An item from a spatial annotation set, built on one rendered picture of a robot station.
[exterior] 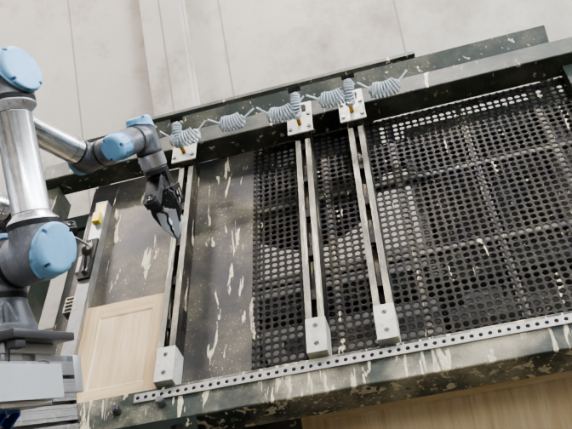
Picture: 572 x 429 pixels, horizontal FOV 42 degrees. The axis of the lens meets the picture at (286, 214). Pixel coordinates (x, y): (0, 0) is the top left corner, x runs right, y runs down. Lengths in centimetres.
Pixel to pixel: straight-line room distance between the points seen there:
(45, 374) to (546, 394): 143
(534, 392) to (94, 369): 136
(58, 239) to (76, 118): 408
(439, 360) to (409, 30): 324
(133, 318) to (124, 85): 325
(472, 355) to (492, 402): 27
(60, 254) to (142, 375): 81
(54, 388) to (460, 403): 123
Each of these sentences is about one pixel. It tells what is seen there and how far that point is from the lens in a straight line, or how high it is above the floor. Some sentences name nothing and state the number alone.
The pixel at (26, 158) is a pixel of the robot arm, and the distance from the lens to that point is 175.
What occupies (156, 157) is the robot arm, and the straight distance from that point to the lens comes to 213.
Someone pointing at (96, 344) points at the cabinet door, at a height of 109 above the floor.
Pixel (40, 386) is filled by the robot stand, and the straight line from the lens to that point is 158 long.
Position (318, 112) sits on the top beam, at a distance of 293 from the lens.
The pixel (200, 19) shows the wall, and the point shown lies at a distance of 554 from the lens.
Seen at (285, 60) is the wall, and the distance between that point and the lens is 516.
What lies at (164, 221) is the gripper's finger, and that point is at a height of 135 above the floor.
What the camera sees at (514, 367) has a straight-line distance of 213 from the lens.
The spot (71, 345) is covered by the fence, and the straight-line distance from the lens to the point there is 260.
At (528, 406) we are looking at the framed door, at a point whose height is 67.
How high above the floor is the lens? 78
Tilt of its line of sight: 14 degrees up
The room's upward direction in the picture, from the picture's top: 10 degrees counter-clockwise
